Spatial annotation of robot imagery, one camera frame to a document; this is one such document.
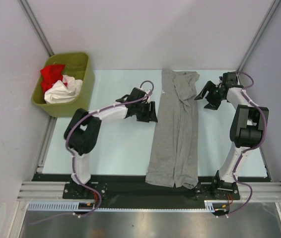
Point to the grey slotted cable duct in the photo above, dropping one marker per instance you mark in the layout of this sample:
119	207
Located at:
82	207

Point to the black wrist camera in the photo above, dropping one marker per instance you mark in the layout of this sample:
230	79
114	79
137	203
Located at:
137	95
229	80

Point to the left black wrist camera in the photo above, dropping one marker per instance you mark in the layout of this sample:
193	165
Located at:
137	95

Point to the left aluminium corner post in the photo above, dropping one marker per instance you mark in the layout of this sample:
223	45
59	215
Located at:
30	15

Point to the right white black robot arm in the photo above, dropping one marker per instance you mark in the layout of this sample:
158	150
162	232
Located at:
247	133

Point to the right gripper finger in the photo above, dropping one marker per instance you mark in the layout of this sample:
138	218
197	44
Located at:
212	106
209	86

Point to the olive green plastic bin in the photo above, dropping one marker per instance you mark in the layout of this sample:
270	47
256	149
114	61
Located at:
77	65

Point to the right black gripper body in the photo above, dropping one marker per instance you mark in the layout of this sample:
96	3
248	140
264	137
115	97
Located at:
215	93

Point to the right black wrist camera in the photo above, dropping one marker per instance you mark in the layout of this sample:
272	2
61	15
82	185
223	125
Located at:
229	80

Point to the white t shirt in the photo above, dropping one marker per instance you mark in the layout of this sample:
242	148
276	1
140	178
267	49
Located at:
63	91

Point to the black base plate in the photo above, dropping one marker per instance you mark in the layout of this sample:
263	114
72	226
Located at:
132	192

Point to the aluminium frame rail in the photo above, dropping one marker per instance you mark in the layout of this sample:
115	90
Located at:
54	191

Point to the right aluminium corner post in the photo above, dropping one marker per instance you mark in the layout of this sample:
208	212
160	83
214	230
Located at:
260	32

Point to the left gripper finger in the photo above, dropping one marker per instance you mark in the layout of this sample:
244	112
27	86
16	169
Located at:
144	120
153	116

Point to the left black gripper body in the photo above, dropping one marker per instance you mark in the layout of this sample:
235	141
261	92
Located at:
143	111

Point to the grey t shirt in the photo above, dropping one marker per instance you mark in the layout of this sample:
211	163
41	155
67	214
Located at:
174	153

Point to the aluminium corner post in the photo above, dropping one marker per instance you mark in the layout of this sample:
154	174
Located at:
260	32
30	15

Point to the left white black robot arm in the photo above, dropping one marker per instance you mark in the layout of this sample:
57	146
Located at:
82	133

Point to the red t shirt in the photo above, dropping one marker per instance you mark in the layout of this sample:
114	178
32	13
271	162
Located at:
52	74

